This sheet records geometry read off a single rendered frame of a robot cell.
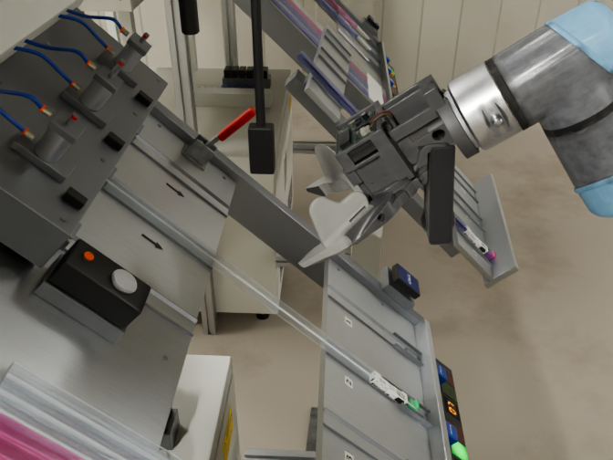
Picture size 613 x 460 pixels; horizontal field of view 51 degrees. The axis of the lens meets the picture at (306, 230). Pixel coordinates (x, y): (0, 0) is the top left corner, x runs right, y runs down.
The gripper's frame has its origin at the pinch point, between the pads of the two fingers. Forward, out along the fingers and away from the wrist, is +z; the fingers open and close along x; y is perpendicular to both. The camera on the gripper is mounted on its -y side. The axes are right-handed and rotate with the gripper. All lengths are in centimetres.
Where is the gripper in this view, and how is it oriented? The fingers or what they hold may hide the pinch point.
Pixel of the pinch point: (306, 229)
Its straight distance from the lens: 69.8
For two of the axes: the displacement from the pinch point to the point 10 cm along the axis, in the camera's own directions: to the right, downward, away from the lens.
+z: -8.1, 4.6, 3.5
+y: -5.8, -7.0, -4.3
